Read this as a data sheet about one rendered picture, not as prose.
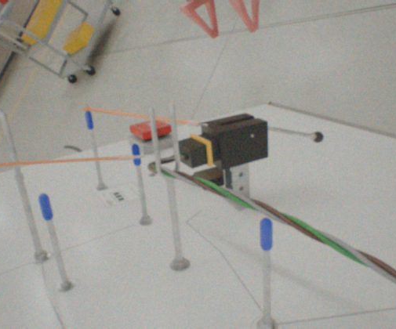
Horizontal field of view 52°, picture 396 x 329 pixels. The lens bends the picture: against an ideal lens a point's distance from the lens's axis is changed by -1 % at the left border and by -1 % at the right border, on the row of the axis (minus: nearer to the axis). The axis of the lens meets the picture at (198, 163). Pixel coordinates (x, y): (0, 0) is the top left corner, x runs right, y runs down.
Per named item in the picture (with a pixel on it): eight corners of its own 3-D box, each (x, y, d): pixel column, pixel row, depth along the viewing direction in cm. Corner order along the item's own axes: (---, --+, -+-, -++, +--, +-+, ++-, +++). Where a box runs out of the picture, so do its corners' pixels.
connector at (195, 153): (231, 156, 41) (230, 137, 41) (190, 169, 39) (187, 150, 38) (215, 148, 44) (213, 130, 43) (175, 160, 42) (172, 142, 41)
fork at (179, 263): (186, 256, 36) (168, 99, 31) (194, 266, 35) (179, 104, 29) (165, 263, 36) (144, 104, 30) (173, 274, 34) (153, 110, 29)
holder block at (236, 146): (268, 157, 43) (268, 121, 41) (222, 171, 41) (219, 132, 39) (246, 146, 46) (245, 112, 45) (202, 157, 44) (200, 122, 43)
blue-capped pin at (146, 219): (155, 222, 42) (144, 144, 39) (141, 227, 41) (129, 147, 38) (150, 216, 43) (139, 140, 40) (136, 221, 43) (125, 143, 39)
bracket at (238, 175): (258, 204, 44) (256, 161, 42) (238, 211, 43) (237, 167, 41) (235, 189, 48) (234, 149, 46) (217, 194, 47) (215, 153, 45)
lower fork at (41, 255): (29, 256, 38) (-13, 110, 33) (48, 249, 39) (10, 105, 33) (34, 266, 37) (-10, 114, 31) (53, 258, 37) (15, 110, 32)
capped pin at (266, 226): (252, 330, 28) (249, 222, 24) (261, 316, 29) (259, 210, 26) (273, 338, 27) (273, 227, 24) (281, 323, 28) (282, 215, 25)
